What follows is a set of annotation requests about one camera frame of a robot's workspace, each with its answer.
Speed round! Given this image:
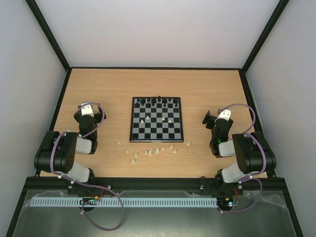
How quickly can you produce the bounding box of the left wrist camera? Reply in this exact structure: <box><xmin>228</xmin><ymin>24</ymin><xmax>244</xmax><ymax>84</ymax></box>
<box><xmin>78</xmin><ymin>101</ymin><xmax>94</xmax><ymax>117</ymax></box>

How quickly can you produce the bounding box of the grey slotted cable duct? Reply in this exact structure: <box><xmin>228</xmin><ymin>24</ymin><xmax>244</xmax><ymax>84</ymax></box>
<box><xmin>30</xmin><ymin>197</ymin><xmax>218</xmax><ymax>208</ymax></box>

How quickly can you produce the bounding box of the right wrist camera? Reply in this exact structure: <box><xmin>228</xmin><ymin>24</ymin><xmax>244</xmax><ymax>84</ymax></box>
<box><xmin>216</xmin><ymin>109</ymin><xmax>232</xmax><ymax>121</ymax></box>

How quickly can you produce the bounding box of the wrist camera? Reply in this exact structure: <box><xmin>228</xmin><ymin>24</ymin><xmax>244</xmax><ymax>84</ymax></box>
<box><xmin>78</xmin><ymin>101</ymin><xmax>94</xmax><ymax>117</ymax></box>
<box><xmin>216</xmin><ymin>109</ymin><xmax>232</xmax><ymax>121</ymax></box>

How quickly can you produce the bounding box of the black aluminium frame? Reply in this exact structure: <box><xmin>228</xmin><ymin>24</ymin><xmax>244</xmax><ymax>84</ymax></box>
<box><xmin>6</xmin><ymin>0</ymin><xmax>303</xmax><ymax>237</ymax></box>

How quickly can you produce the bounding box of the black and silver chessboard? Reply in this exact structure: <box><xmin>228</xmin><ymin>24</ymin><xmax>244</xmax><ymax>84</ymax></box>
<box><xmin>129</xmin><ymin>96</ymin><xmax>184</xmax><ymax>143</ymax></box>

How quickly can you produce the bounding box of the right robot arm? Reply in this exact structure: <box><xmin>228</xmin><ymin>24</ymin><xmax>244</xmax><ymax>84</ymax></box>
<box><xmin>202</xmin><ymin>110</ymin><xmax>277</xmax><ymax>194</ymax></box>

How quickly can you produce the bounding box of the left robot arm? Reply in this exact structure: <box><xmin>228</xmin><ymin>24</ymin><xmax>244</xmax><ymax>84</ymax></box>
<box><xmin>34</xmin><ymin>102</ymin><xmax>106</xmax><ymax>184</ymax></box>

